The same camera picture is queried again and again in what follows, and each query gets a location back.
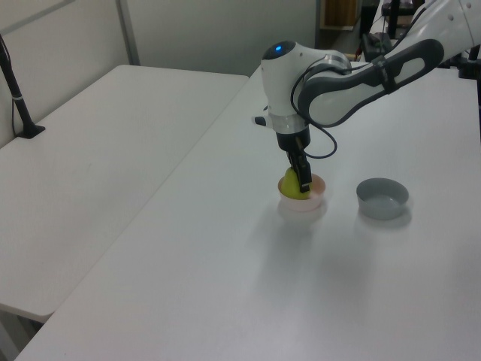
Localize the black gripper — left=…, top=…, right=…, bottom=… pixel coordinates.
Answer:
left=276, top=129, right=313, bottom=195

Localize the green pear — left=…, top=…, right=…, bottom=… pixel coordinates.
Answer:
left=281, top=167, right=308, bottom=201

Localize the pink plastic bowl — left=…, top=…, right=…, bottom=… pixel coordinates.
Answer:
left=277, top=173, right=326, bottom=212

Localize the grey plastic bowl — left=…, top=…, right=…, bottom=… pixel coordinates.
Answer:
left=355, top=177, right=410, bottom=221

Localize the black equipment box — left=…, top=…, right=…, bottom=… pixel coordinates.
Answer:
left=362, top=32, right=394, bottom=62

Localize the light wooden cabinet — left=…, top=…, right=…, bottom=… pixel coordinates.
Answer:
left=320, top=0, right=358, bottom=29

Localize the black monitor stand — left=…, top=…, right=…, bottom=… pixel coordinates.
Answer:
left=386, top=0, right=414, bottom=39

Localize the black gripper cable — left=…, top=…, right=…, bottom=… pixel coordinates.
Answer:
left=290, top=56, right=377, bottom=159

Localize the grey metal partition post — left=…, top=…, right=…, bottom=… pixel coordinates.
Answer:
left=115, top=0, right=141, bottom=67

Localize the black camera pole with base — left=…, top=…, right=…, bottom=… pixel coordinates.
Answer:
left=0, top=33, right=47, bottom=140

